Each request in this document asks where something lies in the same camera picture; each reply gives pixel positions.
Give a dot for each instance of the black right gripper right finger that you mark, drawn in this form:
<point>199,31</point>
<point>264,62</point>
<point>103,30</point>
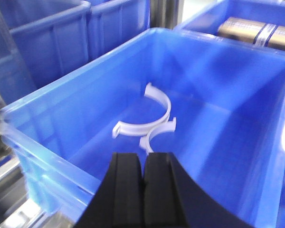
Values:
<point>172,199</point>

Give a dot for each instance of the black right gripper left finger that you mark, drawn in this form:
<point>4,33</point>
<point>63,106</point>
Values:
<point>118,200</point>

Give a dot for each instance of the white curved PVC clamp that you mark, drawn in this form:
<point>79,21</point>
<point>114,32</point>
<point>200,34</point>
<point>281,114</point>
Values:
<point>154,110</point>

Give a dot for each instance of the blue target bin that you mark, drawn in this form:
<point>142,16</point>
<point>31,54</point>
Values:
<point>228,101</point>

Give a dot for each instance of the blue bin upper left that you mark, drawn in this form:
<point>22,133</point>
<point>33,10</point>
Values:
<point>40,42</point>

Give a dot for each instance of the blue bin upper middle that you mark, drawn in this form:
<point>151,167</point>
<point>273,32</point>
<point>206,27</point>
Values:
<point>110,23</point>

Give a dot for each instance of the blue bin with package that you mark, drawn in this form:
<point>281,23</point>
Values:
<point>208,20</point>

